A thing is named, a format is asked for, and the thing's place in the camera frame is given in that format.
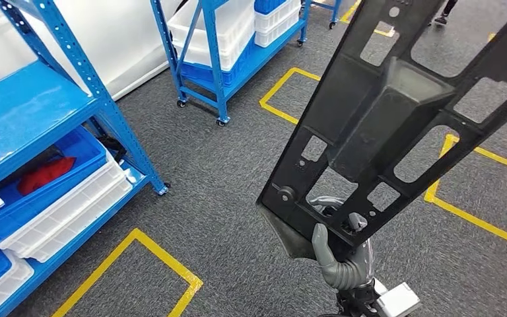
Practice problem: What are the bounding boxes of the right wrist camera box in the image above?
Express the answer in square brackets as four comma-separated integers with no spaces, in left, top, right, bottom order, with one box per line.
[335,281,423,317]

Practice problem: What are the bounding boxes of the white car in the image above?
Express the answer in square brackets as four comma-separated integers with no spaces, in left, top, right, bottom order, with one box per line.
[0,0,180,102]

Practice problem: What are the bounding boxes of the red cloth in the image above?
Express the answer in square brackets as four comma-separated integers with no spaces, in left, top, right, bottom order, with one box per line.
[17,157,77,196]

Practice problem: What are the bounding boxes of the black plastic bracket part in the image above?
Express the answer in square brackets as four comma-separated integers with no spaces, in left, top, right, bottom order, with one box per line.
[257,0,507,260]

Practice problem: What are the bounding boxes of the blue wheeled shelf rack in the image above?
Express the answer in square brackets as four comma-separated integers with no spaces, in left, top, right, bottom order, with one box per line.
[149,0,314,127]
[310,0,343,30]

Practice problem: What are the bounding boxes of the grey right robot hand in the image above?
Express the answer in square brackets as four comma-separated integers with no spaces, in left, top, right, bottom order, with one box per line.
[308,195,376,292]

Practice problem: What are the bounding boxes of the person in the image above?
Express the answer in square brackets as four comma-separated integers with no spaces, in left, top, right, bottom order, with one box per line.
[428,0,460,26]

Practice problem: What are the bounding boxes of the blue metal shelf rack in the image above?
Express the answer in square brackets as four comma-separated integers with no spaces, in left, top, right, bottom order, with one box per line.
[0,0,170,317]

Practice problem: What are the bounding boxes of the white plastic crate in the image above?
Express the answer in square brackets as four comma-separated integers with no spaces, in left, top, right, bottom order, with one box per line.
[0,254,35,317]
[253,6,302,48]
[168,0,255,72]
[0,151,133,264]

